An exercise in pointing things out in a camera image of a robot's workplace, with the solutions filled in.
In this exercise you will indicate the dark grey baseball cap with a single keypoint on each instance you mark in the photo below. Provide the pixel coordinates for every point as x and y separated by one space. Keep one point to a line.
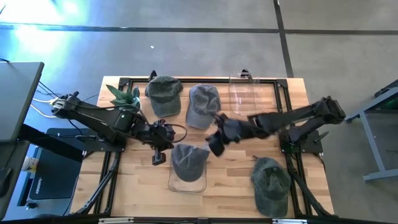
189 161

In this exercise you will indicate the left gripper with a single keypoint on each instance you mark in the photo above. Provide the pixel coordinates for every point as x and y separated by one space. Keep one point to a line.
160 135

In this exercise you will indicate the silver metal bracket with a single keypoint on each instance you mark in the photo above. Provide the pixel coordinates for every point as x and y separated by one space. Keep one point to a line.
115 221
290 221

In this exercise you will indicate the grey-blue baseball cap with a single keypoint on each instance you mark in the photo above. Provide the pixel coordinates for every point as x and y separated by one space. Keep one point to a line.
203 105

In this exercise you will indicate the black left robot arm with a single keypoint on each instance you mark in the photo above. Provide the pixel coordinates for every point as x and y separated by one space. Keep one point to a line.
93 115

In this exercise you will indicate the black desk support beam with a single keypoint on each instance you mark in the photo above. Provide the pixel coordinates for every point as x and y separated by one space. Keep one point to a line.
49 143

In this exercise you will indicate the black computer case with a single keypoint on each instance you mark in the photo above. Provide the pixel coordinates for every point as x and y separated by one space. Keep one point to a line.
56 174

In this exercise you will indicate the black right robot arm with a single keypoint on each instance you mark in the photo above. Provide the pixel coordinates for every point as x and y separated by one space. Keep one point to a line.
311 112

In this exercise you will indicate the grey metal table frame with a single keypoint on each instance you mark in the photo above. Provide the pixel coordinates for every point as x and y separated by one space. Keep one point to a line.
373 146

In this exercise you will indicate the black box with green lights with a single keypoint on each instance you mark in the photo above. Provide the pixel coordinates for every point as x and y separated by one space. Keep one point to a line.
388 96

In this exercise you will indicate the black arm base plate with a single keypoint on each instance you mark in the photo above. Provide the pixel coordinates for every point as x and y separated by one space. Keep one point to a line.
93 144
308 146

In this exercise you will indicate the faded green baseball cap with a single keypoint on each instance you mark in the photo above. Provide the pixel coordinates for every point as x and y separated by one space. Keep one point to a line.
164 93

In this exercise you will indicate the clear plastic bin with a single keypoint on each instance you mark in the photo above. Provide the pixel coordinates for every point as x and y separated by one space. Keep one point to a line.
245 99
186 187

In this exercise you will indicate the green plant in white pot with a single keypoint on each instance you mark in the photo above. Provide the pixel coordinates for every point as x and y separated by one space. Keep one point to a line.
122 96

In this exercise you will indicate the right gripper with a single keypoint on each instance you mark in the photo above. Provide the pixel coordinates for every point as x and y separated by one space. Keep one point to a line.
239 130

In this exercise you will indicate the dark grey desk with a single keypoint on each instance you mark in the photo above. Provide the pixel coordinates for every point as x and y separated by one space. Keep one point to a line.
12 199

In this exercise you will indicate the white jar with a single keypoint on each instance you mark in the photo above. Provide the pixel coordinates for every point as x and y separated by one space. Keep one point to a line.
30 164

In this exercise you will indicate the grey desk top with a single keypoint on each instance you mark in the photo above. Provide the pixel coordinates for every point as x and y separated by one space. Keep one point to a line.
18 99

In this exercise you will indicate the dark green baseball cap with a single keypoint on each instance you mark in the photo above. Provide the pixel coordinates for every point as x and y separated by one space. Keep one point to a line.
270 186

